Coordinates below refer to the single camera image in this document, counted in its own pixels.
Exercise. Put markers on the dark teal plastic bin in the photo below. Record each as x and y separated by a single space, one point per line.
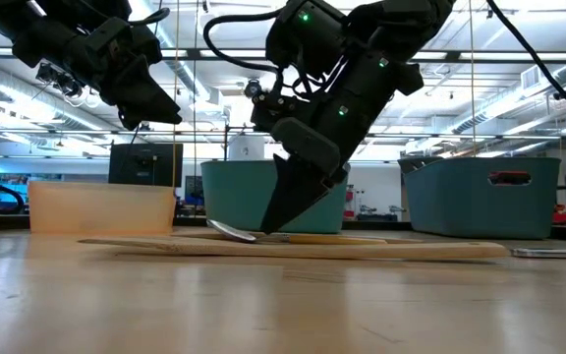
460 206

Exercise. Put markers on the white canister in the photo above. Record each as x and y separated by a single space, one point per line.
246 147

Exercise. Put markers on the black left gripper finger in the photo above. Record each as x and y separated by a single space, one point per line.
145 98

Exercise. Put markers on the silver metal knife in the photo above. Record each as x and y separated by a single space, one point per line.
553 253

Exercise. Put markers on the black ceiling camera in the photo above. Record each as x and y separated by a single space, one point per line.
62 83
253 88

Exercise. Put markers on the black monitor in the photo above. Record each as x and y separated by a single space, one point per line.
145 164

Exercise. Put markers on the light teal plastic bin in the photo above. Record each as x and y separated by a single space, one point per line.
234 196

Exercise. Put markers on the wooden slotted turner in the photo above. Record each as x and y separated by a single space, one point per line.
312 250

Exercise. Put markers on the orange translucent plastic bin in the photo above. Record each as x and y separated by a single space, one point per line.
101 206

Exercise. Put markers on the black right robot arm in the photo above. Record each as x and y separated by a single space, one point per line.
411 19

